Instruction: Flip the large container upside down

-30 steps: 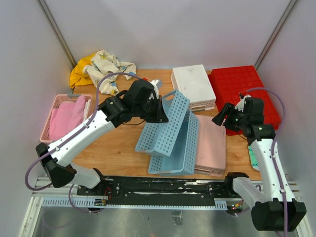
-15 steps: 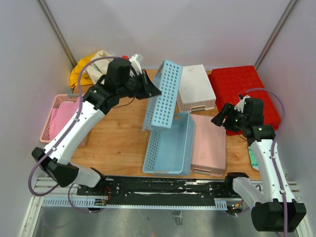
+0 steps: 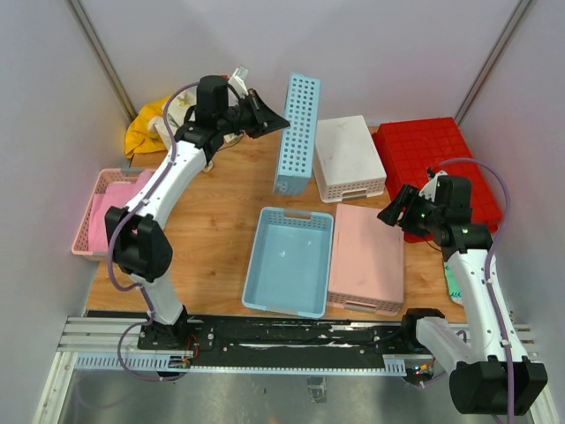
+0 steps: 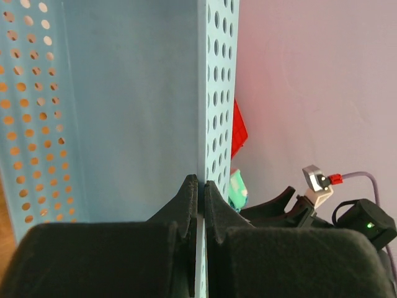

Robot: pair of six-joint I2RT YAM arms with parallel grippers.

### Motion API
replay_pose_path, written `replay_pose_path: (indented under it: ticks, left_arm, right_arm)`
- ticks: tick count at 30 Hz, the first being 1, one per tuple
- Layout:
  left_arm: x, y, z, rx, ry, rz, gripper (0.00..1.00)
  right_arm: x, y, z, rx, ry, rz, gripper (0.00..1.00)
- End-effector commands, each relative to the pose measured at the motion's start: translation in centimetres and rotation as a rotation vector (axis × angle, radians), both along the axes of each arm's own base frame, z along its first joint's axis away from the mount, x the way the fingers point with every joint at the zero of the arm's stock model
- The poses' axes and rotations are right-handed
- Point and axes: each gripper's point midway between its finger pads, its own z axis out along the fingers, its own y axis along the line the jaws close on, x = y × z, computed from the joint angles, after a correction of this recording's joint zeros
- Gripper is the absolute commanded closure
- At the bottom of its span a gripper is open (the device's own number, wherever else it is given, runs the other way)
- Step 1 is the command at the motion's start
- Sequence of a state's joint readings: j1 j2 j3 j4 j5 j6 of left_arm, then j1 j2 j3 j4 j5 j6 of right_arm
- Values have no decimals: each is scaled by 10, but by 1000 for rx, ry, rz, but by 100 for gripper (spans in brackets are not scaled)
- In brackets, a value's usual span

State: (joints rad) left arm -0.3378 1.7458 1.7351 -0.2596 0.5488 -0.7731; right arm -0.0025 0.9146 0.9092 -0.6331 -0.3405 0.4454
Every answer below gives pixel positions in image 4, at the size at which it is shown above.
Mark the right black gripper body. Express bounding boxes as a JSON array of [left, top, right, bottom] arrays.
[[246, 196, 334, 228]]

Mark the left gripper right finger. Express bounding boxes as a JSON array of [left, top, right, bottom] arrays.
[[204, 181, 396, 297]]

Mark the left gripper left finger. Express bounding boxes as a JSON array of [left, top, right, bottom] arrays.
[[1, 174, 199, 297]]

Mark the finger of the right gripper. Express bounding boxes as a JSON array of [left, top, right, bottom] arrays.
[[240, 186, 295, 219]]

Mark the large red plastic bin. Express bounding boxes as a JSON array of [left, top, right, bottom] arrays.
[[231, 100, 248, 159]]

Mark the blue perforated basket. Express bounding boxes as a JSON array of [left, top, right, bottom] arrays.
[[1, 1, 239, 297]]

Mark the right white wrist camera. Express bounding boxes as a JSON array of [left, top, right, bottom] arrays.
[[302, 165, 343, 210]]

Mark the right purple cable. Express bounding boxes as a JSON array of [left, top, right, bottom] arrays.
[[339, 171, 397, 280]]

